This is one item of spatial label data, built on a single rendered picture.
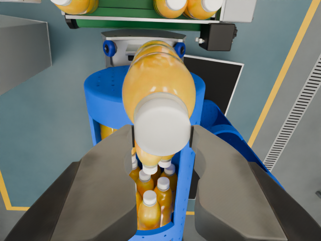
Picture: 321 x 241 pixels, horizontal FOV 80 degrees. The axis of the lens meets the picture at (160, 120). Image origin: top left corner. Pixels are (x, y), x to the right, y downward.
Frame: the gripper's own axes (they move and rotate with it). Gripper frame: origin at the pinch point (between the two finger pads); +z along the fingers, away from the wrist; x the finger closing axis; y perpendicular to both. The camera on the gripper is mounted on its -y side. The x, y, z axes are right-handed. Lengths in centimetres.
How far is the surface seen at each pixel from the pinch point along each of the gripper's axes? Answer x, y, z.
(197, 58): 30, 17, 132
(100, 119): -11.5, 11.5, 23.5
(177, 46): 5.8, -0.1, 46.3
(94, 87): -12.8, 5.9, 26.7
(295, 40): 111, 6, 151
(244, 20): 29, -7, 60
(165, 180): 3, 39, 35
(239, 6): 26, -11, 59
